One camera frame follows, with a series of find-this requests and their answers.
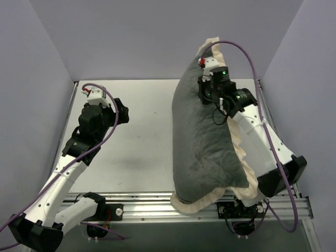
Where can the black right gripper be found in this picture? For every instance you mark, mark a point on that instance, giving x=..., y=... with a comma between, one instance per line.
x=202, y=92

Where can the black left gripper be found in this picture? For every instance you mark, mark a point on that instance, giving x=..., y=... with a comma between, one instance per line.
x=119, y=112

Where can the grey and cream pillowcase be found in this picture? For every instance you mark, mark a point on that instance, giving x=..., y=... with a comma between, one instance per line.
x=207, y=157

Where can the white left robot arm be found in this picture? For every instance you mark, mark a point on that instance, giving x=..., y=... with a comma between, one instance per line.
x=40, y=225

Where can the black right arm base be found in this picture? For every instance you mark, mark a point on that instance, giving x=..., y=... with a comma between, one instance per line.
x=240, y=219

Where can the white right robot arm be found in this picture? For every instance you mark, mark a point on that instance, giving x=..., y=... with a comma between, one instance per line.
x=281, y=167

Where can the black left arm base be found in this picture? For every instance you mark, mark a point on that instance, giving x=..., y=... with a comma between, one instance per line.
x=105, y=213

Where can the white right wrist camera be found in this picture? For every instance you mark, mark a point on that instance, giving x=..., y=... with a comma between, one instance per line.
x=206, y=64

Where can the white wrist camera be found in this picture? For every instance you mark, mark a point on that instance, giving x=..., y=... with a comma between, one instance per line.
x=206, y=64
x=96, y=96

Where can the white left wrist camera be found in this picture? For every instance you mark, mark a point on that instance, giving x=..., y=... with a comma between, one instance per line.
x=96, y=96

